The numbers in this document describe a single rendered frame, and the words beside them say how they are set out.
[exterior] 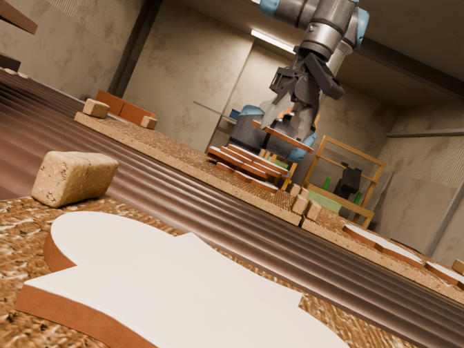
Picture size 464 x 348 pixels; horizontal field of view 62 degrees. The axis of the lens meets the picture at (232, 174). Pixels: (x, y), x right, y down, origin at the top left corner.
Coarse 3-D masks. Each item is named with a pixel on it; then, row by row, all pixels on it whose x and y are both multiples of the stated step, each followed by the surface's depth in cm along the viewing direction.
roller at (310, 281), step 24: (24, 144) 38; (120, 192) 37; (168, 216) 36; (192, 216) 38; (216, 240) 36; (240, 240) 37; (264, 264) 35; (288, 264) 36; (312, 288) 35; (336, 288) 36; (360, 312) 34; (384, 312) 35; (408, 336) 34; (432, 336) 34
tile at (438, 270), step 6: (426, 264) 68; (432, 264) 68; (432, 270) 66; (438, 270) 65; (444, 270) 68; (444, 276) 64; (450, 276) 63; (456, 276) 67; (462, 276) 71; (456, 282) 63; (462, 282) 62; (462, 288) 61
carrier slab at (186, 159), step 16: (96, 128) 64; (112, 128) 64; (128, 128) 74; (144, 128) 90; (128, 144) 63; (144, 144) 63; (160, 144) 72; (176, 144) 86; (160, 160) 63; (176, 160) 62; (192, 160) 70; (208, 160) 83; (192, 176) 62; (208, 176) 62; (224, 176) 68; (240, 192) 61; (256, 192) 66; (272, 208) 61; (288, 208) 64
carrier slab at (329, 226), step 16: (304, 208) 76; (304, 224) 60; (320, 224) 62; (336, 224) 72; (352, 224) 87; (336, 240) 60; (352, 240) 60; (368, 256) 59; (384, 256) 59; (400, 272) 59; (416, 272) 59; (432, 288) 58; (448, 288) 58
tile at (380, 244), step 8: (352, 232) 65; (360, 232) 67; (360, 240) 64; (368, 240) 64; (376, 240) 66; (384, 240) 72; (376, 248) 63; (384, 248) 61; (392, 248) 65; (400, 248) 72; (400, 256) 63; (408, 256) 63; (416, 256) 70; (416, 264) 63
